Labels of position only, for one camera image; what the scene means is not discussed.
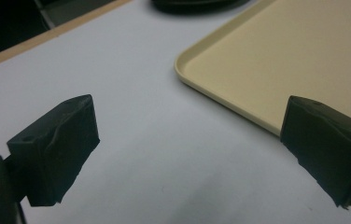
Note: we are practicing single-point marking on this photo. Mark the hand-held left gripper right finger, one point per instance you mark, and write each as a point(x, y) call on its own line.
point(326, 146)

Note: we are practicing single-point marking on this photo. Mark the dark metal stand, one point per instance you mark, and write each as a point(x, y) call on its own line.
point(44, 14)

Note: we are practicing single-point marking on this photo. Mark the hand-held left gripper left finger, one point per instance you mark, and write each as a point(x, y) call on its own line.
point(52, 149)

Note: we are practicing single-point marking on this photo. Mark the black round object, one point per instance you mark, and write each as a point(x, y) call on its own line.
point(195, 4)

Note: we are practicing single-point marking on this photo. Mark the beige plastic tray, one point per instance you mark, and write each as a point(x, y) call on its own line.
point(288, 56)

